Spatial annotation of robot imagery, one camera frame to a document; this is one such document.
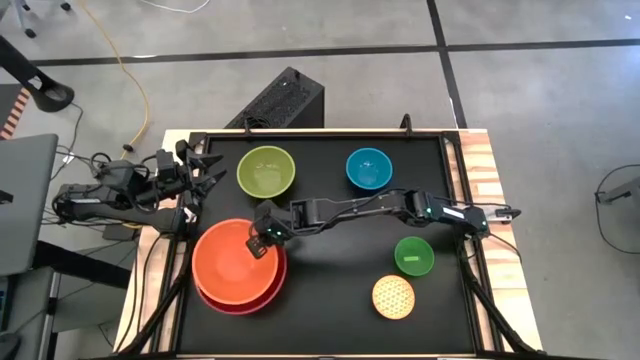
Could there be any black looped floor cable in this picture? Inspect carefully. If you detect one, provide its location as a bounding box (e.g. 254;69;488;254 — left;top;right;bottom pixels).
593;163;640;256

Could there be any black table mat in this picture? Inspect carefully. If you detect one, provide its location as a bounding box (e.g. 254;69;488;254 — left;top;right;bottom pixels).
177;135;476;355

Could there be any white floor cable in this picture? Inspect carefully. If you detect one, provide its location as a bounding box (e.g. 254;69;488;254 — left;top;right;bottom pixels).
138;0;212;15

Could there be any large orange bowl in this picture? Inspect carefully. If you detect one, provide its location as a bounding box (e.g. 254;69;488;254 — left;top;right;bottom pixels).
191;218;280;306

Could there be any black computer tower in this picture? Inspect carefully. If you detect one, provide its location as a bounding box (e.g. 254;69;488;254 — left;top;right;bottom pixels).
224;66;326;130

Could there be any black curved stand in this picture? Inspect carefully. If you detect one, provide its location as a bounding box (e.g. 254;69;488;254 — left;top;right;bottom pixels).
0;34;76;114

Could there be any orange black striped strip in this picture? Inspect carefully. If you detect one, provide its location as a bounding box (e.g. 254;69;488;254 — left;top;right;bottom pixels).
0;87;32;141

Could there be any yellow floor cable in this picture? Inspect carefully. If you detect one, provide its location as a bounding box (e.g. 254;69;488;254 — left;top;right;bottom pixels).
78;0;151;152

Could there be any black thin floor cable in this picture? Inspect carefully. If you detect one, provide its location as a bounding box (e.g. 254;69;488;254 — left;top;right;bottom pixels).
49;102;126;181

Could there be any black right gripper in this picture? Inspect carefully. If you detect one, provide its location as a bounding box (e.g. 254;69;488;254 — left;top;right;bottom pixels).
245;199;297;260

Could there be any large red bowl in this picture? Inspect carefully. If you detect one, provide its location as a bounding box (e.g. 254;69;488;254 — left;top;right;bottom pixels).
194;244;289;316

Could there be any lime green bowl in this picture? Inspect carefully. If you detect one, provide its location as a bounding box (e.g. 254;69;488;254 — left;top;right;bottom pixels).
236;145;297;200

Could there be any grey metal stand foot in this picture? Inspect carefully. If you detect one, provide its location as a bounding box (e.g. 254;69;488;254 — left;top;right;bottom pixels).
595;175;640;206

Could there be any yellow perforated colander bowl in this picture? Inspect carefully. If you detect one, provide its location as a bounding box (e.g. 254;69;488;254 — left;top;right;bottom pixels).
371;274;417;321

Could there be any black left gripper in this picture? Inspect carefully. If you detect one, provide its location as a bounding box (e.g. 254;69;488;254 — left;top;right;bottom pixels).
174;139;228;215

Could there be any blue bowl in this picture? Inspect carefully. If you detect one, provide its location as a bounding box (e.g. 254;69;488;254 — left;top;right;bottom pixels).
345;147;394;191

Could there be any small dark green bowl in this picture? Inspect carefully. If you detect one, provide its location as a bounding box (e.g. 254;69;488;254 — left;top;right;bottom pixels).
393;236;436;278

